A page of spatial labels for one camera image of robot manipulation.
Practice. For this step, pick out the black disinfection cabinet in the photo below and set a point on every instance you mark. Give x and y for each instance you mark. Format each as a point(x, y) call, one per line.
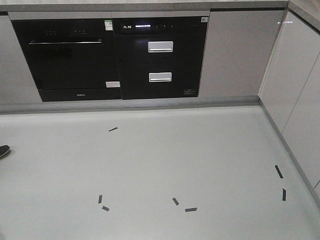
point(132, 35)

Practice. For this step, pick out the silver drawer handle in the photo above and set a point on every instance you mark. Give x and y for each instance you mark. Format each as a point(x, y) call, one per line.
point(157, 77)
point(160, 46)

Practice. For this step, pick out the grey side cabinet doors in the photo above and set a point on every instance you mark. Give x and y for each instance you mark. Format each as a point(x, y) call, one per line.
point(291, 92)

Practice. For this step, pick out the upper silver drawer handle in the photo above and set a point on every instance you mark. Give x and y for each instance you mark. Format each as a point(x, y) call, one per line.
point(160, 46)

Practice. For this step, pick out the black built-in dishwasher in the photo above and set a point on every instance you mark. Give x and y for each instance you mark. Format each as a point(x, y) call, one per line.
point(70, 59)

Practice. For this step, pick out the black tape strip right lower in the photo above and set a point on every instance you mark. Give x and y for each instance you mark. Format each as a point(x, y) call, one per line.
point(284, 194)

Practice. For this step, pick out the black tape strip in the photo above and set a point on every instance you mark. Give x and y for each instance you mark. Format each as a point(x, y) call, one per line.
point(278, 171)
point(175, 201)
point(284, 194)

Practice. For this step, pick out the black tape strip right upper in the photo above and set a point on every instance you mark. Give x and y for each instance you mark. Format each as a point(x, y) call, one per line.
point(278, 171)

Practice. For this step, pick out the lower silver drawer handle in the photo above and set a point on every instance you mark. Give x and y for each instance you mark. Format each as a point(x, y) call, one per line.
point(157, 77)

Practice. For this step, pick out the black tape piece centre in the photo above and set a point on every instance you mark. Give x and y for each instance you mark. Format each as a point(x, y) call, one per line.
point(192, 209)

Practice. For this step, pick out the black tape strip centre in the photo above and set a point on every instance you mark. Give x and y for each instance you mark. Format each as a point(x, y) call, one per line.
point(175, 201)

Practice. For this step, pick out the grey cabinet door panel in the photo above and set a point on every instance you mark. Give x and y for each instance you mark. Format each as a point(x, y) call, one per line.
point(237, 50)

